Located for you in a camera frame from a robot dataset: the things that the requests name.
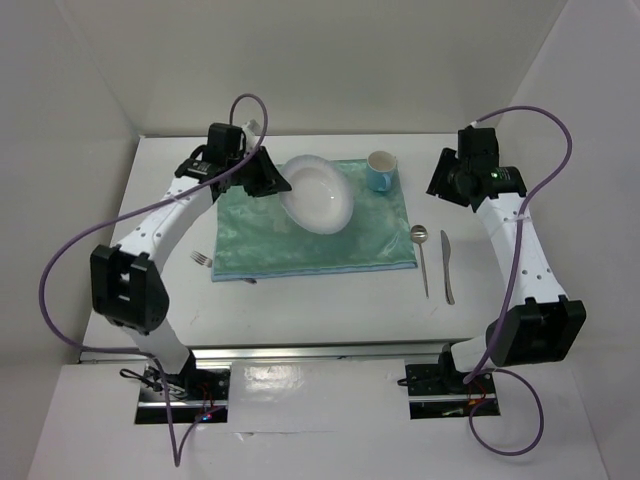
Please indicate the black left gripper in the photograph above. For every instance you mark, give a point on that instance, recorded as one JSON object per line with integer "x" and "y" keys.
{"x": 270, "y": 179}

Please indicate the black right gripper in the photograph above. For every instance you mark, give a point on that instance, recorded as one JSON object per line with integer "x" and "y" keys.
{"x": 438, "y": 184}

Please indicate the silver spoon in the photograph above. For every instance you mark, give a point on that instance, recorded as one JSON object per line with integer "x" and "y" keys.
{"x": 419, "y": 236}

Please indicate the teal patterned cloth placemat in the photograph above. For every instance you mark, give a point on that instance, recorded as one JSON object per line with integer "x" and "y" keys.
{"x": 256, "y": 239}

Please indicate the light blue mug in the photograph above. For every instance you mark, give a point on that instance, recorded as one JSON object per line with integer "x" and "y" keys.
{"x": 380, "y": 171}

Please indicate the white ceramic plate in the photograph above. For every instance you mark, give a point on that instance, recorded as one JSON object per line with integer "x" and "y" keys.
{"x": 321, "y": 199}

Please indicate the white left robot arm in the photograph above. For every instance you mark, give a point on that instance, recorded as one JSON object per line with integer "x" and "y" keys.
{"x": 126, "y": 284}

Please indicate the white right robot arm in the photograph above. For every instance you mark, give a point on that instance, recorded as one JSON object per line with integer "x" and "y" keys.
{"x": 539, "y": 322}

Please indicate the silver table knife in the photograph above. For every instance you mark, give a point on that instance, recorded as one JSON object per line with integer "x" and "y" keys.
{"x": 446, "y": 257}

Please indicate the silver fork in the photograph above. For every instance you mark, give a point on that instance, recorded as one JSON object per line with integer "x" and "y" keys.
{"x": 207, "y": 262}

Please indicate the aluminium front rail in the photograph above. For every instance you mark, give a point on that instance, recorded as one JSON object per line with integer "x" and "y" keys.
{"x": 316, "y": 351}

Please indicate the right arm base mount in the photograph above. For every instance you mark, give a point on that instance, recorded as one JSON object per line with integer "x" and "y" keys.
{"x": 436, "y": 390}

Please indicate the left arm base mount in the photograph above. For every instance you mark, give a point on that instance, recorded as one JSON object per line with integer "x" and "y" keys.
{"x": 207, "y": 398}

